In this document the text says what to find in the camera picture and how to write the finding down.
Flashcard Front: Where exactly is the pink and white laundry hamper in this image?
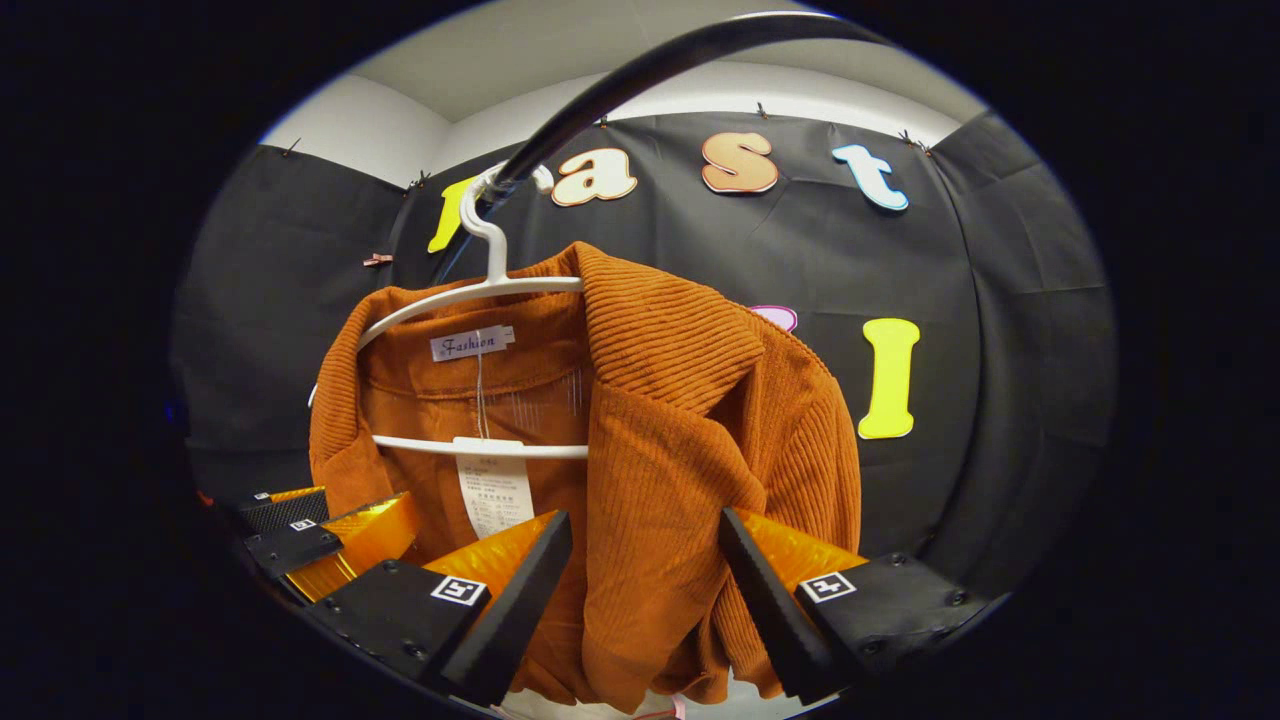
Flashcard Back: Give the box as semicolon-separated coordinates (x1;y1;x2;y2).
497;688;691;720

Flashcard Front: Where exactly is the orange corduroy jacket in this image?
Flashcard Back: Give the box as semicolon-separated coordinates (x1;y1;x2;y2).
308;240;863;716

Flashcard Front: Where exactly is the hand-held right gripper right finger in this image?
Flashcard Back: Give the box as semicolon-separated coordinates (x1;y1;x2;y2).
718;505;991;706

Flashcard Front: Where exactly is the black clothes rail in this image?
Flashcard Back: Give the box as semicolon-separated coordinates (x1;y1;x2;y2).
470;12;891;216

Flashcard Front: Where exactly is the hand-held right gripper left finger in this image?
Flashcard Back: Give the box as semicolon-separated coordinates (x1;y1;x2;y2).
305;510;576;711

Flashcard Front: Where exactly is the black backdrop cloth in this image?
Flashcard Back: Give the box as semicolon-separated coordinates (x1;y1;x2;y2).
170;110;1119;601

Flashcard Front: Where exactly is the white plastic clothes hanger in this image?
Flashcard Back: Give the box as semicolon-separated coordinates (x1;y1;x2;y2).
305;165;591;461

